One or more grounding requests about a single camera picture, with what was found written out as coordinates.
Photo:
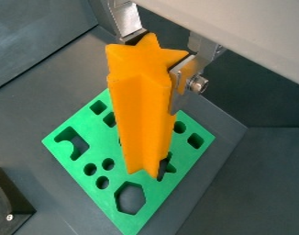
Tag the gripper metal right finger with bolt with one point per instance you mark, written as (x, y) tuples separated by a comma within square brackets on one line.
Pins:
[(186, 72)]

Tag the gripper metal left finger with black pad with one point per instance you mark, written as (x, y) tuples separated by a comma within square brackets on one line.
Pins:
[(123, 14)]

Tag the yellow star-shaped prism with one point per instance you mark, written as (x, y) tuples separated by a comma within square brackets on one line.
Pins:
[(141, 88)]

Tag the black curved fixture stand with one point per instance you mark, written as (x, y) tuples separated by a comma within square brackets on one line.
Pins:
[(16, 210)]

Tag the green foam shape-sorter block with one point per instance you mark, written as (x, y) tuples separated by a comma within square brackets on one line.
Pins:
[(86, 145)]

